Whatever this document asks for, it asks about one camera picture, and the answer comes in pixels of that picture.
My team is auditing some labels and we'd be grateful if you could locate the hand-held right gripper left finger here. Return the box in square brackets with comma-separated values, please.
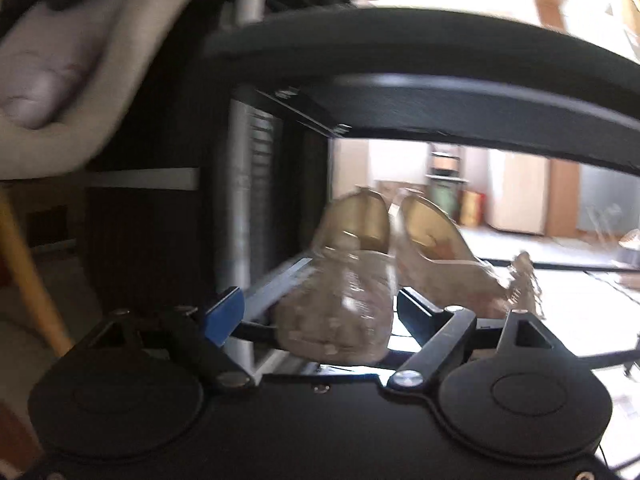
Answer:
[75, 287, 253, 388]

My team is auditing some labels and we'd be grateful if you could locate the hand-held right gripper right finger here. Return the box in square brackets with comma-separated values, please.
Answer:
[387, 290, 568, 388]

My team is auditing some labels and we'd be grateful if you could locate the clear sequined high-heel shoe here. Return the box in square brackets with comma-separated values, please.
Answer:
[270, 187, 399, 367]
[391, 189, 547, 320]

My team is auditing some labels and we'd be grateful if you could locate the black shoe rack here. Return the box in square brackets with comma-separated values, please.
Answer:
[202, 6, 640, 377]

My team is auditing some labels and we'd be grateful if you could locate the green container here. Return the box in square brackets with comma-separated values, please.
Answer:
[429, 180, 459, 222]

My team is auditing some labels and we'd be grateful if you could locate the white cabinet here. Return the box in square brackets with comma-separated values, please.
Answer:
[486, 151, 549, 237]

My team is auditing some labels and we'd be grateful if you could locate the beige cushioned chair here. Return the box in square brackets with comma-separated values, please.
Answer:
[0, 0, 223, 358]

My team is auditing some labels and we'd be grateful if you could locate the silver ribbed metal post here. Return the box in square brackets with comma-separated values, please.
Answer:
[214, 0, 282, 306]

